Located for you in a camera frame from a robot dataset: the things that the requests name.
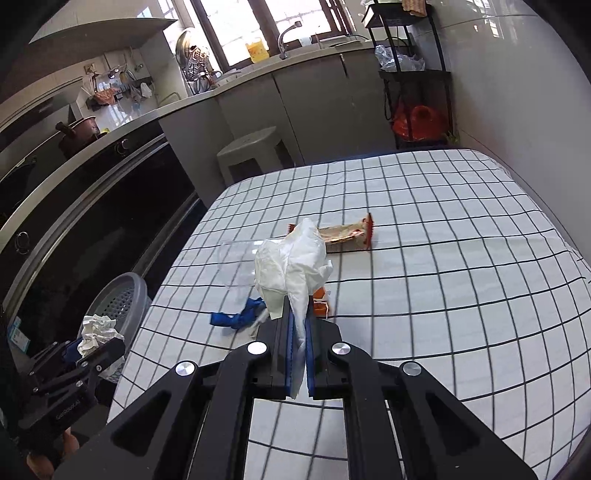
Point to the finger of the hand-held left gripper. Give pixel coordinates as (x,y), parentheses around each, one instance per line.
(48,355)
(108,350)

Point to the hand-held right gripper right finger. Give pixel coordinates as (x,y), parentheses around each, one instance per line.
(310,355)

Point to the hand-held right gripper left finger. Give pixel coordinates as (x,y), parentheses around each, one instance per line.
(290,350)

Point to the white paper ball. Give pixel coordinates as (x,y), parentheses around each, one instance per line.
(94,330)

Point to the orange peel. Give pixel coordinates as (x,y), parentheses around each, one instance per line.
(322,300)

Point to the grey perforated waste basket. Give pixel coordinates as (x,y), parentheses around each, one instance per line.
(124,295)

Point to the blue plastic strip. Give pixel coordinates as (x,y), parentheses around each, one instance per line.
(231,318)

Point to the white tissue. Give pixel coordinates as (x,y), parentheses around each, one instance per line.
(291,263)

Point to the clear plastic cup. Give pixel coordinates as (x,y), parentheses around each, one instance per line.
(238,263)

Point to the beige red snack wrapper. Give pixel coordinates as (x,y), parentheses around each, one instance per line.
(344,233)

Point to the person's left hand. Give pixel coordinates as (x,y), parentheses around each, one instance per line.
(51,457)

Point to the blue label sticker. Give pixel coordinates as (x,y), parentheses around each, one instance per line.
(21,339)

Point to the black stove knob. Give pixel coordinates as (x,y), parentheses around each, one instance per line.
(122,146)
(21,240)

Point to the black built-in stove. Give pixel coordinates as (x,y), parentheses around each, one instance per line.
(115,207)

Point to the beige plastic stool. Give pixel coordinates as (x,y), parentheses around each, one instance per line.
(251,147)

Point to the copper pot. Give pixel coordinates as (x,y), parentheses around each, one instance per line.
(78,136)

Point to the grey kitchen counter cabinet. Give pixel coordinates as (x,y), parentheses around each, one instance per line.
(314,106)

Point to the orange plastic bag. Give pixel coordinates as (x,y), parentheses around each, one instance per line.
(418,122)

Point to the black metal shelf rack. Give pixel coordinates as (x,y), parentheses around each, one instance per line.
(443,92)

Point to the metal dish rack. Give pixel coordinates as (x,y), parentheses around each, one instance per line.
(194,60)

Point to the clear plastic bag on rack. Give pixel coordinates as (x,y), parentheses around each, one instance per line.
(397,60)

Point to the chrome kitchen faucet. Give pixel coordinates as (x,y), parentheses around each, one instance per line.
(284,41)

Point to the grey range hood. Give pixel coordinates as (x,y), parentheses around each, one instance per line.
(101,32)

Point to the wooden framed window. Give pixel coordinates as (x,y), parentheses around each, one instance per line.
(240,23)

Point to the woven beige cloth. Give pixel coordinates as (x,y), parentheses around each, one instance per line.
(415,7)

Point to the wall utensil rack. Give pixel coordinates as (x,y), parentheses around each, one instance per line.
(111,92)

